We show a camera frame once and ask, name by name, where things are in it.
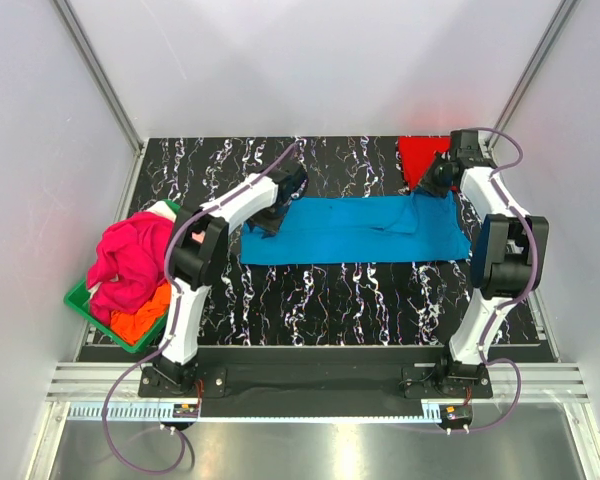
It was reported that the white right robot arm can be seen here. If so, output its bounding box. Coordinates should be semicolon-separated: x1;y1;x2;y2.
416;127;549;397

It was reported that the red folded t shirt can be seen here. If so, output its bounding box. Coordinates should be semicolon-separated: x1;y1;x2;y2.
397;136;450;192

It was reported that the orange t shirt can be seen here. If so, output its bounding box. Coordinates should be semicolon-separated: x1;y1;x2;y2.
110;283;171;345

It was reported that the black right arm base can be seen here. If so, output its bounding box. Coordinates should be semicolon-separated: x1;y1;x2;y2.
399;353;493;401

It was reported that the white slotted cable duct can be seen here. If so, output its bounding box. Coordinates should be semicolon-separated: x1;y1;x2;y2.
67;399;474;425

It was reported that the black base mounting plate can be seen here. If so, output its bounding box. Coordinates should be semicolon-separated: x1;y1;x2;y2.
138;357;492;401

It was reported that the blue t shirt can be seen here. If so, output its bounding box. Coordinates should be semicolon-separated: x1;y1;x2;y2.
240;193;471;266

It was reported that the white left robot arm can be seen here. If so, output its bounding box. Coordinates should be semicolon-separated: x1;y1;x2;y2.
154;164;308;396

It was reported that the green plastic basket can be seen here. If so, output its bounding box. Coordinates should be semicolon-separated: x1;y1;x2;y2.
64;200;179;353

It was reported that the magenta t shirt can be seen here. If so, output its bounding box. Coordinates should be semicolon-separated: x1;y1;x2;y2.
86;211;174;326

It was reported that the aluminium frame rail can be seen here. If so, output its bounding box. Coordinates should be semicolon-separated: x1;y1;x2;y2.
46;362;130;401

